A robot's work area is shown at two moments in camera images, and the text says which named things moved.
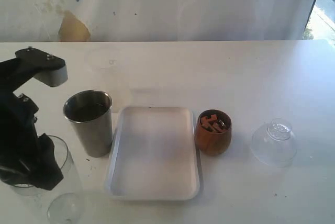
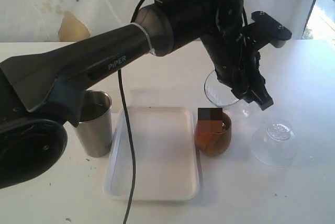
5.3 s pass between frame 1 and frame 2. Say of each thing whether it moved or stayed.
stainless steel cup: stayed
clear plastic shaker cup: moved
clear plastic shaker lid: stayed
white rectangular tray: stayed
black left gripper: moved
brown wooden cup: stayed
